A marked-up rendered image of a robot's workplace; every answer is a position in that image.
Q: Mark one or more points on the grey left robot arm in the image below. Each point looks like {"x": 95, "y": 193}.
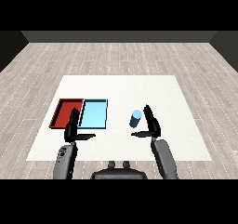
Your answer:
{"x": 64, "y": 161}

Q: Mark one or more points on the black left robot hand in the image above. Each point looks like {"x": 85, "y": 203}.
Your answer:
{"x": 71, "y": 131}

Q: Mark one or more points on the dark grey robot body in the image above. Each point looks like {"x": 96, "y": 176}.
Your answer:
{"x": 119, "y": 173}

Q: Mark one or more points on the light blue shallow open box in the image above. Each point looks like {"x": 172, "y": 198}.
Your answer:
{"x": 93, "y": 113}

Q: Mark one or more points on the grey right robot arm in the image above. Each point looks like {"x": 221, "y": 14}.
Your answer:
{"x": 165, "y": 159}

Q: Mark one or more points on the small blue can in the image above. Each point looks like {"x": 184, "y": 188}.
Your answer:
{"x": 135, "y": 119}

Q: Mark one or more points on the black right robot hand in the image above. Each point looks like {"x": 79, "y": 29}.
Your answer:
{"x": 153, "y": 126}

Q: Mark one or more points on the red shallow open box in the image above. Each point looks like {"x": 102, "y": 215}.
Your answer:
{"x": 65, "y": 113}

